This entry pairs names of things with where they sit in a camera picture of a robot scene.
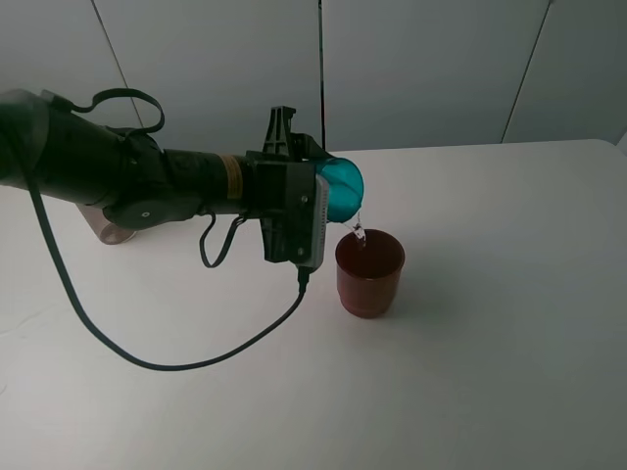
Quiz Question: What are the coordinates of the red plastic cup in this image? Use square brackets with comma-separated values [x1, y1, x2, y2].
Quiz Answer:
[335, 229, 406, 319]

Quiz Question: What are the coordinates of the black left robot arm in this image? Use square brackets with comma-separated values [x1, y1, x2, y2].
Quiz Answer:
[1, 90, 325, 268]

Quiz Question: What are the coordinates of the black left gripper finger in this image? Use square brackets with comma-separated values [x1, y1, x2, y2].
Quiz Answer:
[260, 216, 291, 263]
[263, 106, 296, 157]

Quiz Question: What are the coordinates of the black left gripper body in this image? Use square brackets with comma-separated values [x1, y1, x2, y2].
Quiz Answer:
[246, 133, 322, 262]

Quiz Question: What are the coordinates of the smoky transparent water bottle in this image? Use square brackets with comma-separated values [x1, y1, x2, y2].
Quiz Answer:
[76, 205, 137, 246]

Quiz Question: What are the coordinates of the black camera cable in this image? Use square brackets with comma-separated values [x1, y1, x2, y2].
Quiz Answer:
[27, 183, 312, 372]

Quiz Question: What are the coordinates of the teal transparent plastic cup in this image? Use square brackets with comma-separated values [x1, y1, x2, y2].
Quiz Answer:
[315, 158, 364, 223]

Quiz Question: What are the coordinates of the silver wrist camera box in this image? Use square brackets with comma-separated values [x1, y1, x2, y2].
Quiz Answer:
[298, 174, 329, 271]

